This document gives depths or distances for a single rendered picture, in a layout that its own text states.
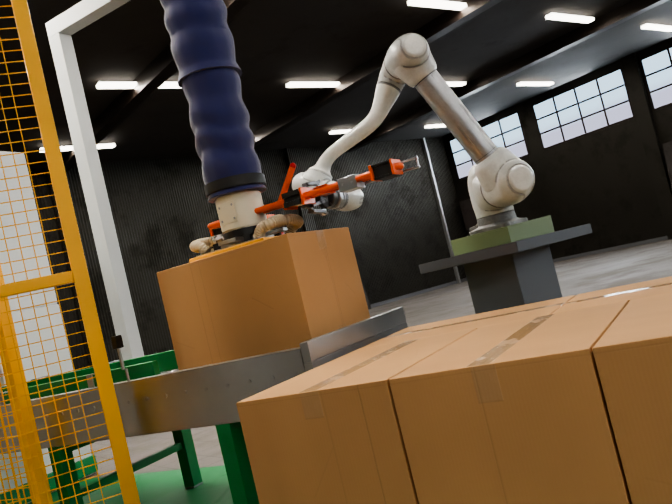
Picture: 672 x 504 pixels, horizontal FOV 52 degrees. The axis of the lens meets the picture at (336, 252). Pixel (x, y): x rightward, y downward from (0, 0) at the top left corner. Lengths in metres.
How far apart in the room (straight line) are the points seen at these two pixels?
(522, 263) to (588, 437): 1.48
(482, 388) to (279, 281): 1.04
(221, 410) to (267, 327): 0.30
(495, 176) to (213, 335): 1.16
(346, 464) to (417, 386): 0.25
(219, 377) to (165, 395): 0.24
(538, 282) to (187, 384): 1.38
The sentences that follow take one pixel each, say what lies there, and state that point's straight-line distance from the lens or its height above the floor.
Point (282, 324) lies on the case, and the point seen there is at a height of 0.67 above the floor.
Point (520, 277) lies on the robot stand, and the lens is 2.69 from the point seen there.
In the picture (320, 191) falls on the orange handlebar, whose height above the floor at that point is 1.07.
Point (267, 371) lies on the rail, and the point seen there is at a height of 0.55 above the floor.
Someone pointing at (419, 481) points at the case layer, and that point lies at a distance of 1.44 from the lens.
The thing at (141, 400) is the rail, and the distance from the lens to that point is 2.49.
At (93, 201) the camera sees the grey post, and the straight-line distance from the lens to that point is 5.46.
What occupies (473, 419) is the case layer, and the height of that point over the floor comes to 0.44.
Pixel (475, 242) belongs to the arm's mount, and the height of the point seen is 0.78.
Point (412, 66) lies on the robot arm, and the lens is 2.59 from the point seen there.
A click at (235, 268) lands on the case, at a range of 2.31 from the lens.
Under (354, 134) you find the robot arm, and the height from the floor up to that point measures 1.31.
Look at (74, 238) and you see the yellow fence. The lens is 2.48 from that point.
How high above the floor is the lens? 0.76
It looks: 3 degrees up
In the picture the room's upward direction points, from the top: 14 degrees counter-clockwise
